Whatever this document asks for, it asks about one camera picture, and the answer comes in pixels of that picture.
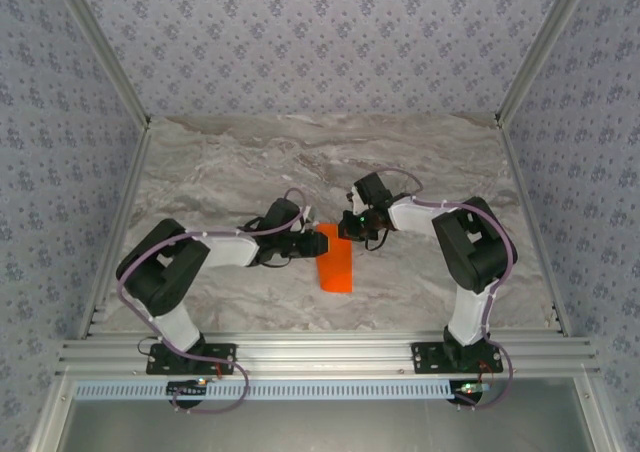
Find left aluminium frame post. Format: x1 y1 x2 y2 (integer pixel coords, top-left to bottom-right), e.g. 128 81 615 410
49 0 154 132

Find aluminium frame post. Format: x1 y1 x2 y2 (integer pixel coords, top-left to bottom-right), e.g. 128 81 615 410
493 0 600 131
49 0 154 132

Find left aluminium side rail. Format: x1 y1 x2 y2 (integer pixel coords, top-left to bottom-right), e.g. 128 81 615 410
76 121 154 341

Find grey metal panel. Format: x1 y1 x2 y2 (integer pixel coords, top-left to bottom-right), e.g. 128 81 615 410
54 399 596 452

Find right small control board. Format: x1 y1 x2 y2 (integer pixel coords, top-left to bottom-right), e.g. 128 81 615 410
448 379 492 406

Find left lower aluminium frame bar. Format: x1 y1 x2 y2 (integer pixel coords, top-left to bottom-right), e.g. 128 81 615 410
29 371 77 452

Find left small control board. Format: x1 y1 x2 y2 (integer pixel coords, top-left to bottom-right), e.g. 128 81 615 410
166 379 210 399

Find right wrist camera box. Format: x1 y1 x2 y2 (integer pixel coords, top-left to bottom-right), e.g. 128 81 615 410
348 184 369 215

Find aluminium frame bar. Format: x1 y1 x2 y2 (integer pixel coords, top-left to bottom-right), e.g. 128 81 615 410
572 371 627 452
29 371 77 452

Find right aluminium frame post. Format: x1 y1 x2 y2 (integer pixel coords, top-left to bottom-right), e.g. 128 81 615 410
493 0 600 131

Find aluminium side rail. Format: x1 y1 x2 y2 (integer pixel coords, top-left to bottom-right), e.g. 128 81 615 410
494 119 574 338
76 121 154 341

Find long aluminium mounting rail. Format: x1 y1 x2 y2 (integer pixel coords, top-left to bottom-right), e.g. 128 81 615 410
56 334 601 379

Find white slotted cable duct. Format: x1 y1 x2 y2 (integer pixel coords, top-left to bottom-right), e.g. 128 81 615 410
73 379 454 402

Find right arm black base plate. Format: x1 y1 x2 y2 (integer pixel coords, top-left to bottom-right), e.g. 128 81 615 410
409 340 504 375

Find small control board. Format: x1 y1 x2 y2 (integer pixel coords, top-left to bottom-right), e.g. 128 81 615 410
166 379 210 399
448 379 492 406

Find orange paper sheet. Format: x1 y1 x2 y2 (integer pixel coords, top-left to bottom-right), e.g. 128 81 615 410
314 223 356 295

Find right lower aluminium frame bar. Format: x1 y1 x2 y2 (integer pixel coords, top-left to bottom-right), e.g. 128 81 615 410
572 371 627 452

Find right aluminium side rail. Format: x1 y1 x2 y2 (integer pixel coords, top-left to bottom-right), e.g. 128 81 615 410
494 119 574 338

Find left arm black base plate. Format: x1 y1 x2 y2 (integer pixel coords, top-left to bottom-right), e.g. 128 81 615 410
145 342 238 376

